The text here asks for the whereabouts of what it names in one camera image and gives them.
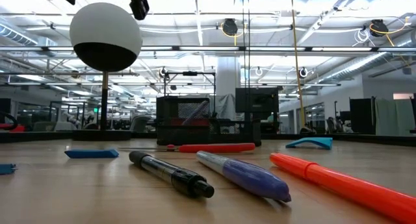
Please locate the green curtain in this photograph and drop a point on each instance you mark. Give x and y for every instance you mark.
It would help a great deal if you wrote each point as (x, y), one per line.
(395, 117)

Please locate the black cabinet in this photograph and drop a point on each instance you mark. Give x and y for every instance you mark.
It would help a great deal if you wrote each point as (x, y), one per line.
(362, 117)

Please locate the black monitor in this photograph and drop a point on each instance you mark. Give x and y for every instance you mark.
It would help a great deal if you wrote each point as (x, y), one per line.
(256, 100)

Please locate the black mesh desk organizer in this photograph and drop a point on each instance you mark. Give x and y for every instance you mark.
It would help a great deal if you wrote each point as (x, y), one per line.
(182, 133)

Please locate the small blue binder clip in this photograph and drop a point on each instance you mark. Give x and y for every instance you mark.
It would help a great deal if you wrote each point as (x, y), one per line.
(6, 169)

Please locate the red and black cart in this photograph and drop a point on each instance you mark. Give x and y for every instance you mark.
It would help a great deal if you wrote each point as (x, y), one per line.
(14, 128)

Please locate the white globe table lamp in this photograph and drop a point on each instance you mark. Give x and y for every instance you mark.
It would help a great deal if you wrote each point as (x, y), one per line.
(105, 32)

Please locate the black pen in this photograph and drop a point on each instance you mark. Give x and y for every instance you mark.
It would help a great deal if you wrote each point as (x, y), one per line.
(175, 175)

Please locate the black aluminium table frame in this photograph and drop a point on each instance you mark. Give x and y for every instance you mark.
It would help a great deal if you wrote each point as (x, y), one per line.
(39, 137)

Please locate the orange highlighter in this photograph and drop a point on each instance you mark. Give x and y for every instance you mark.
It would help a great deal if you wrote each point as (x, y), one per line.
(341, 185)

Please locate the purple-blue permanent marker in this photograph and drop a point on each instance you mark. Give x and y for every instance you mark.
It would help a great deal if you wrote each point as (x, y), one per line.
(250, 177)

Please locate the blue curved plastic piece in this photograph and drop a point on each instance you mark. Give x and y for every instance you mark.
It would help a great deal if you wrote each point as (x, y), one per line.
(313, 142)

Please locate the grey office chair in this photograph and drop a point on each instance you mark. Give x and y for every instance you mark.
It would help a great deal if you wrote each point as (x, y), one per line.
(140, 123)

